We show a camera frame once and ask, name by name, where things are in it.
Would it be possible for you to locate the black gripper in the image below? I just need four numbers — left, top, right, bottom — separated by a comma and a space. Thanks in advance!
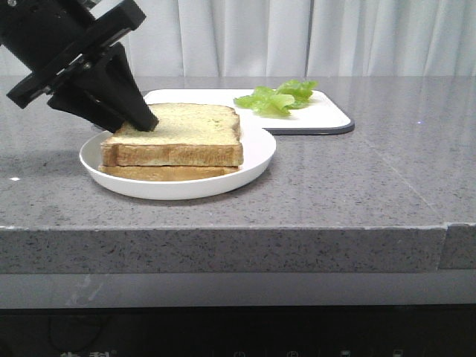
1, 1, 158, 132

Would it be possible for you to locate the toasted bread slice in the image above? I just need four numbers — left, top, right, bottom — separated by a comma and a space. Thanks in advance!
98, 165, 239, 181
100, 103, 244, 167

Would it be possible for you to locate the green lettuce leaf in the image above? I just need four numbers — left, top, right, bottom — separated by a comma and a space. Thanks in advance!
234, 80, 318, 117

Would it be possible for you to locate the white curtain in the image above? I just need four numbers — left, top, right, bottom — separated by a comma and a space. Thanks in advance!
0, 0, 476, 78

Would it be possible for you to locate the white round plate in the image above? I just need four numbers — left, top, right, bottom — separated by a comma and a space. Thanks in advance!
79, 123, 277, 200

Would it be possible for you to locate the white cutting board grey handle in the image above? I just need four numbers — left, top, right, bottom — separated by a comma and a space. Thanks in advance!
144, 89, 355, 135

